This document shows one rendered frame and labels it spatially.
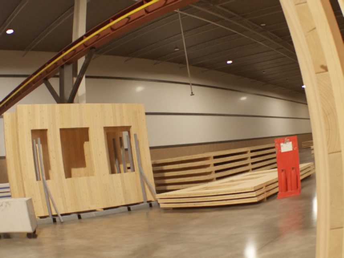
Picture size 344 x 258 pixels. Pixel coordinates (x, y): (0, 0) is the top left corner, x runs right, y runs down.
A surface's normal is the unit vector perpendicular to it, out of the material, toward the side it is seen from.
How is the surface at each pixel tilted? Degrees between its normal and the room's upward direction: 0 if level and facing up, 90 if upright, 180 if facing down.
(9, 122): 90
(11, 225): 90
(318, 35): 90
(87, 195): 90
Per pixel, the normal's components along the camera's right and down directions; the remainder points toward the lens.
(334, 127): -0.64, 0.04
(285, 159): -0.43, 0.00
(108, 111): 0.76, -0.14
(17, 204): 0.27, -0.10
